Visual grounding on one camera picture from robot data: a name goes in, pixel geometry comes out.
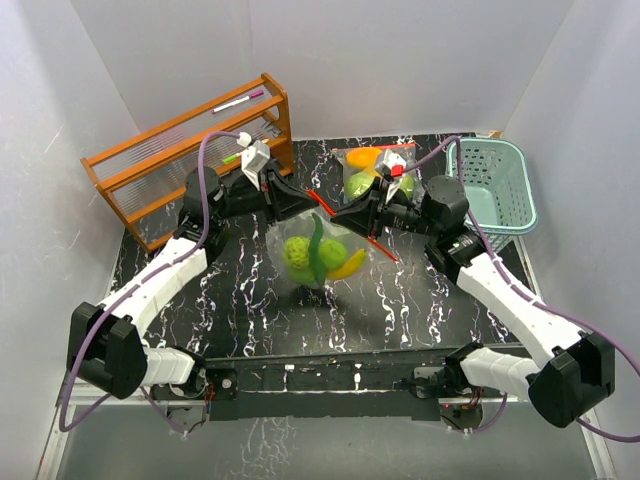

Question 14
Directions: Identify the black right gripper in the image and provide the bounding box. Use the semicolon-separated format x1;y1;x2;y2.
331;179;440;241

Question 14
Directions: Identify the pink capped white marker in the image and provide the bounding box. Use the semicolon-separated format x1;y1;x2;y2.
211;90;264;114

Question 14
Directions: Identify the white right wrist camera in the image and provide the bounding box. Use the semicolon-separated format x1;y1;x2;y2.
374;150;407;203

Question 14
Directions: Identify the green fake cabbage right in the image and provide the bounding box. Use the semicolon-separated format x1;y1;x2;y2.
399;174;416;201

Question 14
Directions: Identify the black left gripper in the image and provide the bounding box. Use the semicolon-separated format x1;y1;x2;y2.
212;164;318;227

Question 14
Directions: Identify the teal plastic basket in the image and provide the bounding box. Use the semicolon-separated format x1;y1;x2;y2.
446;137;538;253

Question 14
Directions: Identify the bumpy green fake fruit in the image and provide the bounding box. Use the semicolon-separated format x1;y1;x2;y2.
283;236;311;270

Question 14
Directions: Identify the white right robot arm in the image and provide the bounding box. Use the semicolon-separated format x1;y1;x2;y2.
331;175;615;428

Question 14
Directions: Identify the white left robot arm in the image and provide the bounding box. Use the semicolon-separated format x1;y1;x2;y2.
67;165;319;399

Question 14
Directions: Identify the orange fake fruit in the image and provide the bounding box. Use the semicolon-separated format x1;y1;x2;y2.
346;147;382;170

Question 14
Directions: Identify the orange wooden shelf rack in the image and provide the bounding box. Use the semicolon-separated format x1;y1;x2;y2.
81;73;295;253

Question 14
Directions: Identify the clear zip bag red seal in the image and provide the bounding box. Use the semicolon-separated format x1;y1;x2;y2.
265;190;398;288

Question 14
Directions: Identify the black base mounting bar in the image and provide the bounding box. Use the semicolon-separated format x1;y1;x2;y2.
149;342;531;422

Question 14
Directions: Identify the green fake cabbage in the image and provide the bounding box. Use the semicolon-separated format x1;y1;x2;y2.
399;174;416;201
344;171;374;201

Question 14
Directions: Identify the yellow fake banana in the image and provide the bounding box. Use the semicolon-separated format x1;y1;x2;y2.
326;249;367;280

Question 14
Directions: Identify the aluminium frame rail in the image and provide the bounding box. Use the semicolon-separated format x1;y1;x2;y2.
38;393;616;479

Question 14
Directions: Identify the green capped white marker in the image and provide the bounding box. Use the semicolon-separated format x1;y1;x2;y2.
222;153;241;164

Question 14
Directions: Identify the dark green fake cucumber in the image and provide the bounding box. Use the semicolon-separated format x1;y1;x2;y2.
309;213;326;286

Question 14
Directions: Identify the green fake cabbage left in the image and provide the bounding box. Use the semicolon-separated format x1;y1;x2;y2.
344;171;374;201

